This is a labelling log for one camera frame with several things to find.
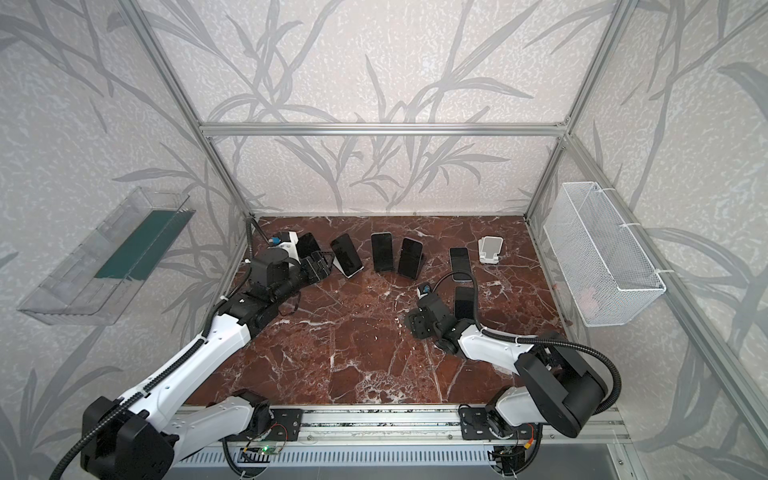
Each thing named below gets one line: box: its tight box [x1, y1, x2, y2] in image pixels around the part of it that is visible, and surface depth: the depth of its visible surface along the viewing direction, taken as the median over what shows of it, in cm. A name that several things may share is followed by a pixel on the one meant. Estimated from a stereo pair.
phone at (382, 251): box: [370, 232, 394, 272], surface depth 101 cm
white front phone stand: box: [478, 236, 503, 264], surface depth 107 cm
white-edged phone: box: [449, 247, 473, 283], surface depth 110 cm
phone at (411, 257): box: [398, 237, 424, 280], surface depth 101 cm
